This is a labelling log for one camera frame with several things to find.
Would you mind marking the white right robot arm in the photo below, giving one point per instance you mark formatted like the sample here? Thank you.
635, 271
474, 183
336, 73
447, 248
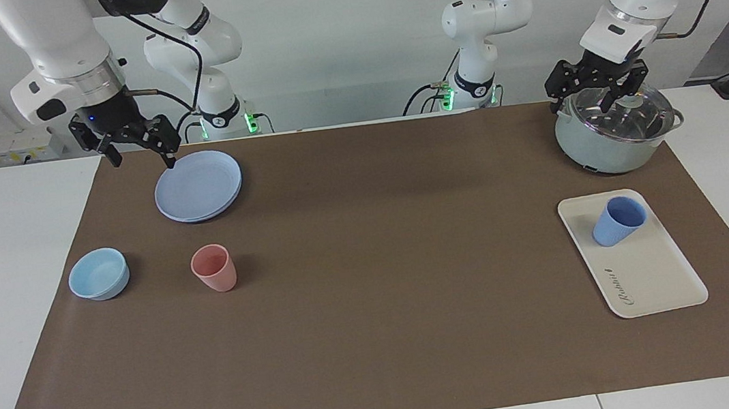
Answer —
57, 34

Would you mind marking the blue plastic cup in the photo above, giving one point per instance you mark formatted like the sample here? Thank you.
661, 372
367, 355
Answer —
614, 227

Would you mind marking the lavender blue plate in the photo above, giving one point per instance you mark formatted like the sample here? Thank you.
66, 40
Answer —
198, 186

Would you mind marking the white power strip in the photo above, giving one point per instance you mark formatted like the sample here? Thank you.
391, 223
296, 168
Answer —
28, 147

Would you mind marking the glass pot lid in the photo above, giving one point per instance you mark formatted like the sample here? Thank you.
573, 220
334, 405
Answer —
629, 119

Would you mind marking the pale green electric pot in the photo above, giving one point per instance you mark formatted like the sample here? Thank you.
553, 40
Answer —
599, 154

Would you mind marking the cream rabbit print tray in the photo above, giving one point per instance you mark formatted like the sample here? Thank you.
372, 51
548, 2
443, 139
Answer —
646, 268

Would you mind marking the pink plastic cup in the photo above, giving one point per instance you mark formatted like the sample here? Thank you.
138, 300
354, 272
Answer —
216, 273

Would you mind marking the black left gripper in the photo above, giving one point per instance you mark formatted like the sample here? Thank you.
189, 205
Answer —
606, 67

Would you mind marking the light blue bowl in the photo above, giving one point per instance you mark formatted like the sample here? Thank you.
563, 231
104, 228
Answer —
98, 276

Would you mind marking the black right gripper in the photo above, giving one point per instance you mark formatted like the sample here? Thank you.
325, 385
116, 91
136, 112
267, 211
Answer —
111, 120

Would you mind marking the brown paper table mat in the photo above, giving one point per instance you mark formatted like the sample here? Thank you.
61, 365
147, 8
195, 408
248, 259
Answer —
382, 298

